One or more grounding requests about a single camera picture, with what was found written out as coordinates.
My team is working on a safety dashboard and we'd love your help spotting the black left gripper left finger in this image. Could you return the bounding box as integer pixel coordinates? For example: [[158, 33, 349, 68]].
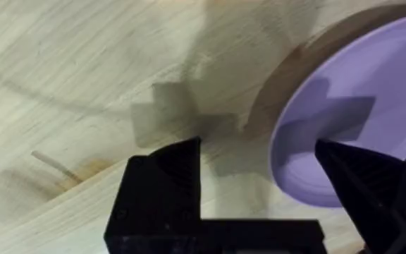
[[103, 135, 203, 254]]

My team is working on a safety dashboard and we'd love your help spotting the lilac plate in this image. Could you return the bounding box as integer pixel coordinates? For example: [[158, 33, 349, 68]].
[[269, 10, 406, 209]]

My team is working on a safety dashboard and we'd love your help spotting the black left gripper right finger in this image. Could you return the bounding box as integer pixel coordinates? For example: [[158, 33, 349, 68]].
[[314, 139, 406, 254]]

